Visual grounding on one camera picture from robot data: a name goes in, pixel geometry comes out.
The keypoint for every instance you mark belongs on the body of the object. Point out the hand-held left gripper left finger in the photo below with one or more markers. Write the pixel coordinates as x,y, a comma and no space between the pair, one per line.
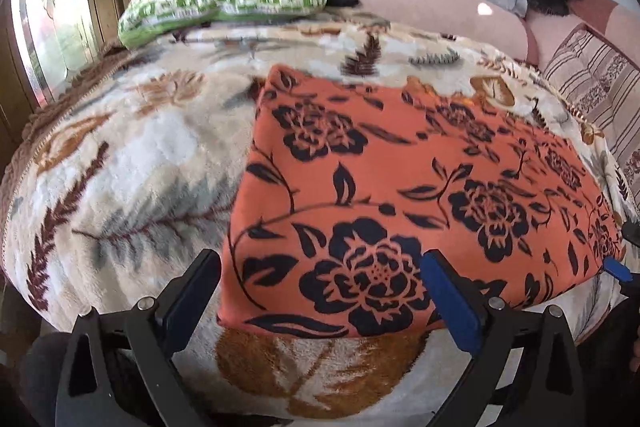
187,307

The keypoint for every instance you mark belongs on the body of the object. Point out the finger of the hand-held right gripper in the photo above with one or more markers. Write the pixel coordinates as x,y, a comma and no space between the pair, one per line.
617,269
631,234

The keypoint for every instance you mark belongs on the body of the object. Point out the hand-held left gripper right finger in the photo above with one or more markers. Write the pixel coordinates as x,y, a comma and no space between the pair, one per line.
450,297

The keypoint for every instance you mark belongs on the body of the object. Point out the orange floral garment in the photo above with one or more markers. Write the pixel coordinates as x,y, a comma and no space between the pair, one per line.
400,167

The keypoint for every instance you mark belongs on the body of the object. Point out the striped pillow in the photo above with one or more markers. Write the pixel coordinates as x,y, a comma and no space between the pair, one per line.
600,87

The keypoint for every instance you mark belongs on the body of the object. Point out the leaf print fleece blanket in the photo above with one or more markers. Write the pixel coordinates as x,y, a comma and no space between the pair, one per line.
125,167

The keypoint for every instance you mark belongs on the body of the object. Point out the pink padded headboard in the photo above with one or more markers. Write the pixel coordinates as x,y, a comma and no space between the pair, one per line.
425,12

